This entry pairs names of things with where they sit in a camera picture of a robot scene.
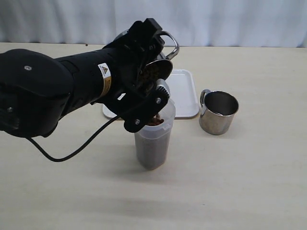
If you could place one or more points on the steel mug with pellets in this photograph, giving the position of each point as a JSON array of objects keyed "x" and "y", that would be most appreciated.
[
  {"x": 155, "y": 65},
  {"x": 218, "y": 109}
]

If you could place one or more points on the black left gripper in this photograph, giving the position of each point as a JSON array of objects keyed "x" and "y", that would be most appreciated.
[{"x": 128, "y": 55}]

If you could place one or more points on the white plastic tray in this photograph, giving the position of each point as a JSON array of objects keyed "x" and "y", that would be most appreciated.
[{"x": 183, "y": 93}]

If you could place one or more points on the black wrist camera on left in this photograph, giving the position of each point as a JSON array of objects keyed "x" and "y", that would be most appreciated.
[{"x": 138, "y": 108}]

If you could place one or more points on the clear plastic pitcher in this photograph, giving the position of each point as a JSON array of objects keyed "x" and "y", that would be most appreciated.
[{"x": 152, "y": 142}]

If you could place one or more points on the white curtain backdrop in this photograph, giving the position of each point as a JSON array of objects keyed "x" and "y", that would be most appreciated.
[{"x": 253, "y": 23}]

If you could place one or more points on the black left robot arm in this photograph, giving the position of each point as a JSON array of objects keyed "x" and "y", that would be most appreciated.
[{"x": 36, "y": 90}]

